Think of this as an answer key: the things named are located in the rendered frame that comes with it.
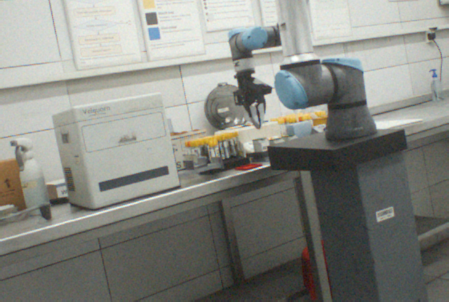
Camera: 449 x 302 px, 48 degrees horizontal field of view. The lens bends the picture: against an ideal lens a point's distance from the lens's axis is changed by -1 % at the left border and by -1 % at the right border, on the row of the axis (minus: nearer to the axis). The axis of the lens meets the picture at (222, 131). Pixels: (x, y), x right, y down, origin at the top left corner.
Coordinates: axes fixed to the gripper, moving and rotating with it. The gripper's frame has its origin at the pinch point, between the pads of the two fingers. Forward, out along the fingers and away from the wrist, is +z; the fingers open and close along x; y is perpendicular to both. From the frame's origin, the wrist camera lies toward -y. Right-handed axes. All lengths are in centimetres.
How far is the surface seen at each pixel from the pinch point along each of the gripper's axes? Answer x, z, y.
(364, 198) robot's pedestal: 6, 23, -48
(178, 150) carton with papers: 21.6, 3.4, 23.3
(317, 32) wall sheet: -91, -39, 52
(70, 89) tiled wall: 46, -28, 59
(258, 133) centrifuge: -14.3, 4.2, 20.1
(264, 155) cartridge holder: 1.3, 10.8, -1.4
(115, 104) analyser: 54, -16, -5
